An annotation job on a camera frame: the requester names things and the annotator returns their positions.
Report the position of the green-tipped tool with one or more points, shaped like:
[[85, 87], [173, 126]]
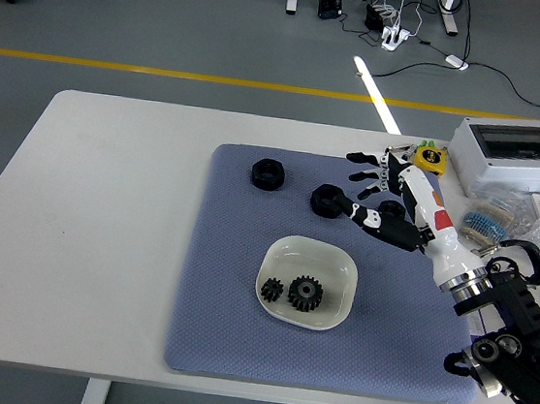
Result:
[[427, 144]]

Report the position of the small white adapter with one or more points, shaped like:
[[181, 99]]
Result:
[[456, 61]]

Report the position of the white table leg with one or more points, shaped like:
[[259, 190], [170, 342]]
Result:
[[94, 399]]

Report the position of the clear bag of resistor strips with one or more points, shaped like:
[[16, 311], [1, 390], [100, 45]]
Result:
[[487, 222]]

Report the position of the blue-grey quilted mat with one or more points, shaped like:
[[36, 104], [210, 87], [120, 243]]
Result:
[[224, 265]]

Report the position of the white power strip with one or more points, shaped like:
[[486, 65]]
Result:
[[393, 36]]

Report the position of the black power adapter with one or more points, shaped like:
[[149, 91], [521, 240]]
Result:
[[329, 7]]

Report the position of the grey electrical enclosure box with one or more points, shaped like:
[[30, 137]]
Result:
[[508, 170]]

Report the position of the black charger block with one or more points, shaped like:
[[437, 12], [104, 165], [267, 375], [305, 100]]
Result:
[[374, 18]]

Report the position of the white square dish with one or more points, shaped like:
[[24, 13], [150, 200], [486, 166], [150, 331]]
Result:
[[312, 258]]

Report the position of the yellow tape measure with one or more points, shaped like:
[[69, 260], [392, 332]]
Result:
[[430, 159]]

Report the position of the large black gear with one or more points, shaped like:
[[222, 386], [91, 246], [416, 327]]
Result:
[[305, 294]]

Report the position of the small black gear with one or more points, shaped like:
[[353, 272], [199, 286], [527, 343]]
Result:
[[271, 291]]

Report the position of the small black hex nut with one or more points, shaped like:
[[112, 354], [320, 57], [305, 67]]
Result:
[[389, 206]]

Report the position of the large black hex nut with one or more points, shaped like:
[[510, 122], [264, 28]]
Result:
[[259, 179], [320, 208]]

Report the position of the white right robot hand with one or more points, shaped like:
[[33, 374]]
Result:
[[428, 205]]

